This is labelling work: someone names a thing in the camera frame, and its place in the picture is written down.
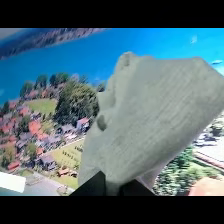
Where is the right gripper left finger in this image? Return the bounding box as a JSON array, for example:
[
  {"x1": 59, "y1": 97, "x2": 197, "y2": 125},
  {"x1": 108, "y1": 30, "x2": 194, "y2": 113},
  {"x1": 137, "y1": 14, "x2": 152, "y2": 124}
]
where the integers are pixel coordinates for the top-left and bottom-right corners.
[{"x1": 70, "y1": 170, "x2": 107, "y2": 197}]

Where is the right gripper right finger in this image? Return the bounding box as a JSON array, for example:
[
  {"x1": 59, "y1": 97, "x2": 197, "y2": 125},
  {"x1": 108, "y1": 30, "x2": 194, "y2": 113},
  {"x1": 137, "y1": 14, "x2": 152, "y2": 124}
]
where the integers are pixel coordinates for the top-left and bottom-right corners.
[{"x1": 119, "y1": 178, "x2": 156, "y2": 197}]

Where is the grey garment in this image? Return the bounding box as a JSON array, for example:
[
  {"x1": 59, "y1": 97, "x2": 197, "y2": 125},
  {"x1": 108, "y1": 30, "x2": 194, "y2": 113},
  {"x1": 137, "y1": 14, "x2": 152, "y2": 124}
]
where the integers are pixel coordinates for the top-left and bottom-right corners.
[{"x1": 77, "y1": 51, "x2": 224, "y2": 196}]

